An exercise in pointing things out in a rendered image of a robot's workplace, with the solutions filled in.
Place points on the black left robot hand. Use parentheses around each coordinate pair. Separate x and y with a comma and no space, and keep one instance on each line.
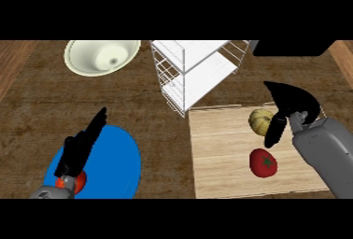
(84,146)

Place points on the blue round plate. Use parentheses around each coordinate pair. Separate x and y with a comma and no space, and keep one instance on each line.
(110,161)

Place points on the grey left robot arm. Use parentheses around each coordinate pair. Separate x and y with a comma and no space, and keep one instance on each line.
(53,190)

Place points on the orange-red round fruit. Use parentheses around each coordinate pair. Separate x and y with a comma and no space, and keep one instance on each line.
(81,183)

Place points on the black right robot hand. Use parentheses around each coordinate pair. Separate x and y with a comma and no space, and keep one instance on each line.
(295,98)

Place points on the yellow ridged squash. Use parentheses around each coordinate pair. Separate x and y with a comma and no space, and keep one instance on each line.
(261,122)

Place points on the black appliance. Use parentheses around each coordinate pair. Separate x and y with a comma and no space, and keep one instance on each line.
(290,47)

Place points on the cream white bowl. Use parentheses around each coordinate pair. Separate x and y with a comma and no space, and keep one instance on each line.
(101,57)

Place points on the pale wooden tray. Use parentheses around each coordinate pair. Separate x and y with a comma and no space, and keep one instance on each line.
(221,155)

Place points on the red tomato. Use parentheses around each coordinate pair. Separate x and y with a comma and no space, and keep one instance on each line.
(264,163)

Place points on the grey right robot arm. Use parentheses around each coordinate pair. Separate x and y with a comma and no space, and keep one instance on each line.
(324,154)

